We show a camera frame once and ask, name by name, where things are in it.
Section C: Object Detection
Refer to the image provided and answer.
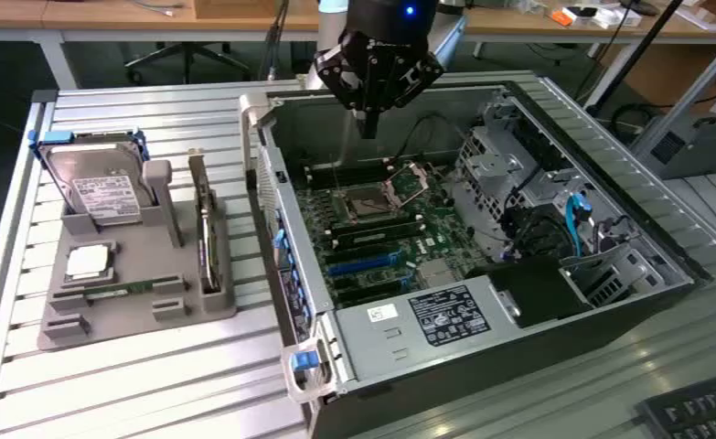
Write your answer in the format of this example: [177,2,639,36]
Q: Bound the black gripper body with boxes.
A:
[339,0,439,59]

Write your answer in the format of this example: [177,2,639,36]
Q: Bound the graphics card with black cooler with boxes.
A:
[185,146,224,294]

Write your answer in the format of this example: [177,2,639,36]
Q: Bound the metal socket cover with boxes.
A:
[380,162,436,205]

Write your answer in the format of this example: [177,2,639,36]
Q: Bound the perforated metal drive cage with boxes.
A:
[453,101,584,216]

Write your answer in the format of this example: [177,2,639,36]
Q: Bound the black office chair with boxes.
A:
[123,40,255,84]

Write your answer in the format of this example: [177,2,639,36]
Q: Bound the wooden desk with white legs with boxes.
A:
[461,0,716,111]
[0,0,323,91]

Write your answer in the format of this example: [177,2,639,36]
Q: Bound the CPU socket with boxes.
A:
[341,185,405,220]

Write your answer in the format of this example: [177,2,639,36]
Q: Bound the white small box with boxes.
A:
[595,8,643,29]

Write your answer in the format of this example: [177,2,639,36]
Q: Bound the black stand pole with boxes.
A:
[581,0,688,113]

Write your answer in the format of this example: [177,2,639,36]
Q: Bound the black RAM stick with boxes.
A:
[335,223,425,252]

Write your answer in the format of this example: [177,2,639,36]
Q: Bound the black expansion slot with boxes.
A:
[323,245,391,265]
[336,288,409,307]
[331,277,407,296]

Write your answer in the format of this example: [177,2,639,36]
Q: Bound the silver chipset heatsink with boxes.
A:
[416,262,464,288]

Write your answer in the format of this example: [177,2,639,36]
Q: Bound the green motherboard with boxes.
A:
[293,159,493,310]

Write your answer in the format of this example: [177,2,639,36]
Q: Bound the hard disk with blue caddy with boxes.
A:
[27,129,155,228]

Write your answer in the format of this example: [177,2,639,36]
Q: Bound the black plastic shroud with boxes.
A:
[465,255,595,329]

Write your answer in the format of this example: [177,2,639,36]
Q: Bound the grey printed parts rack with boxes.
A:
[36,159,236,352]

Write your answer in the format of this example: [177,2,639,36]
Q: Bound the metal disk bay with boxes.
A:
[561,241,669,307]

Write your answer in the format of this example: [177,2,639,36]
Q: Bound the grey power supply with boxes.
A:
[319,275,524,384]

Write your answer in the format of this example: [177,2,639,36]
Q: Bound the silver CPU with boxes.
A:
[64,244,115,280]

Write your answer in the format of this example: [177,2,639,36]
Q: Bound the green RAM stick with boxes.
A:
[81,279,173,301]

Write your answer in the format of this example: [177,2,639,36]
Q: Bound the black open PC case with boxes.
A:
[237,80,713,439]

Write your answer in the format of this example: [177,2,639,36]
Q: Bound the black keyboard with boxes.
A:
[635,368,716,439]

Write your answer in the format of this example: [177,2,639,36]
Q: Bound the black wire bundle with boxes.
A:
[503,205,579,264]

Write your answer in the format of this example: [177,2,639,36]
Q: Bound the blue wire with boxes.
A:
[567,191,596,257]

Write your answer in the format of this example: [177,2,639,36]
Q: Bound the grey computer tower with handle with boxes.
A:
[628,113,716,182]

